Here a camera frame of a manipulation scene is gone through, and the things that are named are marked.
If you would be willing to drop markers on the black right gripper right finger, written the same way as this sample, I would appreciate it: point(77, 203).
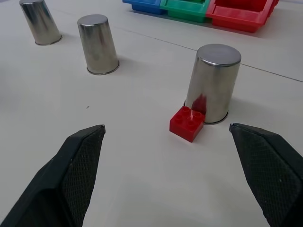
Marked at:
point(267, 170)

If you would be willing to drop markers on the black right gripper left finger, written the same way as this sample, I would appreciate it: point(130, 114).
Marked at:
point(59, 179)

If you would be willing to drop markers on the red toy building brick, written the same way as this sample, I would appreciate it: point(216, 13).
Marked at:
point(187, 124)

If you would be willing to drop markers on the red plastic bin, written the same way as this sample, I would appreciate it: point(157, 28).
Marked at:
point(239, 15)

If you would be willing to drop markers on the stainless steel cup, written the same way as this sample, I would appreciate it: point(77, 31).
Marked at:
point(98, 45)
point(40, 22)
point(210, 87)

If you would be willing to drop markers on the blue plastic bin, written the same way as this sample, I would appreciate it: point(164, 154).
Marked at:
point(143, 4)

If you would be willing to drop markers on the green plastic bin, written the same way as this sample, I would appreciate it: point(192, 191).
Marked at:
point(187, 9)

